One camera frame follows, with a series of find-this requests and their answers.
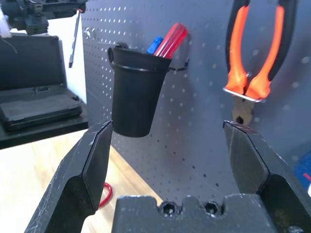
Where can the dark grey pegboard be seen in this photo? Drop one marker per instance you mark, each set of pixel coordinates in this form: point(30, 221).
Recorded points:
point(199, 121)

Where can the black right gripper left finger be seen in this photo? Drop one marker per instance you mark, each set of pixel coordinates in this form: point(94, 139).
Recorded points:
point(80, 174)

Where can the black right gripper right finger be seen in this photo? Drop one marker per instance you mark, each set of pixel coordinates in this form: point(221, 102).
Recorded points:
point(252, 160)

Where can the orange black pliers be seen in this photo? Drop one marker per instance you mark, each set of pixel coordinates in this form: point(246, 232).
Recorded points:
point(236, 60)

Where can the large black ribbed case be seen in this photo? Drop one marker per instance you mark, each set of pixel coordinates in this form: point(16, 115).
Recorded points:
point(36, 111)

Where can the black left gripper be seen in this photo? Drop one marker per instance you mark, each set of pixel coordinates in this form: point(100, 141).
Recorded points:
point(29, 14)

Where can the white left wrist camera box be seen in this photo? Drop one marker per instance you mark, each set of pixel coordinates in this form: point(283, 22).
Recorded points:
point(3, 26)

